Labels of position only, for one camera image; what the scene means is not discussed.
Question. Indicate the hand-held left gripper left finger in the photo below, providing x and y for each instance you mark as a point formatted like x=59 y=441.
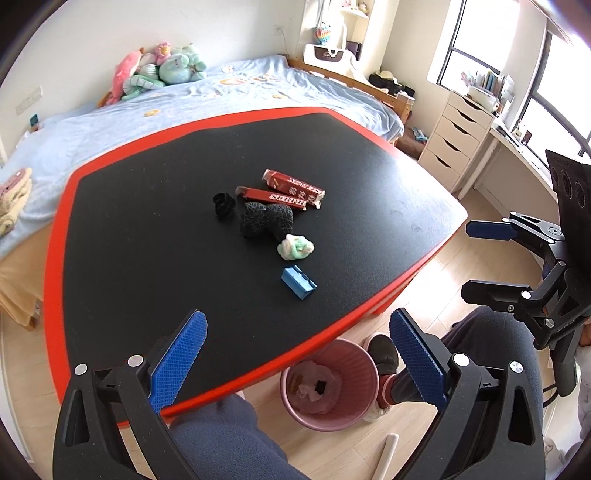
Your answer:
x=181 y=357

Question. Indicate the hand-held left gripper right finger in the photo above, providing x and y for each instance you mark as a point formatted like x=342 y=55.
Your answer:
x=418 y=364

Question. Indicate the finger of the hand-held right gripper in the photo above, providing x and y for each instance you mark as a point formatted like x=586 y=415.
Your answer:
x=489 y=295
x=489 y=230

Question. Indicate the pink plastic waste bin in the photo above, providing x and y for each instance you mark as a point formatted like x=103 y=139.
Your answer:
x=351 y=417

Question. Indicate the small blue box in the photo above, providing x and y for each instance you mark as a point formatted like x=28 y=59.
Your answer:
x=298 y=281

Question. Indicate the small black sock ball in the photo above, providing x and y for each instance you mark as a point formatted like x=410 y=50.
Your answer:
x=223 y=206

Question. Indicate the white green tissue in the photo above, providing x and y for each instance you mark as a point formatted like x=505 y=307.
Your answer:
x=296 y=248

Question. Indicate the black mesh cloth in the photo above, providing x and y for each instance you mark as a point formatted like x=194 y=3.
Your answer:
x=268 y=220

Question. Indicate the slim red carton box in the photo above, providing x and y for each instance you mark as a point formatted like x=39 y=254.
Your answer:
x=271 y=198

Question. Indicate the large red carton box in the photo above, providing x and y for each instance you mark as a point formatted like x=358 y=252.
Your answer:
x=293 y=185

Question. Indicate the dark grey slipper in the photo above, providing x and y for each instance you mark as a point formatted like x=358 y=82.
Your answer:
x=383 y=353

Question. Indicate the white desk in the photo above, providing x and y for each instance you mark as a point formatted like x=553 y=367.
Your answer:
x=521 y=157

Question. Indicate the person's left leg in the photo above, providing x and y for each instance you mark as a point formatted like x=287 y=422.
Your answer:
x=221 y=438

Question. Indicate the white tube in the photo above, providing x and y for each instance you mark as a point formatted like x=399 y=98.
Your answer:
x=385 y=457

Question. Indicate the white drawer cabinet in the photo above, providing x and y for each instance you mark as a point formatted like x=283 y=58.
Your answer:
x=455 y=134

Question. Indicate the crumpled white paper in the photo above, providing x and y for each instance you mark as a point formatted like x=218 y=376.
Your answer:
x=316 y=390

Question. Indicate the row of books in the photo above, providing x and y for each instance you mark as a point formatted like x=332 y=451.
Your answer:
x=494 y=83

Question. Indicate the black bag with hat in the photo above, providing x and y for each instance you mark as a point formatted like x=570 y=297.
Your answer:
x=390 y=83

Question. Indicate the folded pink yellow towels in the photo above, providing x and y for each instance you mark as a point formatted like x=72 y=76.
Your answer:
x=14 y=201

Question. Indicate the white tote bag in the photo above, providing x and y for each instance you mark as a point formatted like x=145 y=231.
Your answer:
x=330 y=56

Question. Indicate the light blue bed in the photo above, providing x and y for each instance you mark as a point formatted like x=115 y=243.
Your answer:
x=138 y=120

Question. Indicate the colourful knitted bag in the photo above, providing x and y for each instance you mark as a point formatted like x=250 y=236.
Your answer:
x=325 y=34

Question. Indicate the striped teal plush toy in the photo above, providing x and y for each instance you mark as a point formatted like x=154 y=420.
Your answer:
x=143 y=82

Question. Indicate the green plush toy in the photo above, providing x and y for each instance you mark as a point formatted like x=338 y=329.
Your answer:
x=182 y=62

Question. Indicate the pink flower plush toy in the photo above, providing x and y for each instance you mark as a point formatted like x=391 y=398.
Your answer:
x=161 y=51

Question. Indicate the wooden bed frame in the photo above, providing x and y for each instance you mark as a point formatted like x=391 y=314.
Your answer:
x=369 y=87

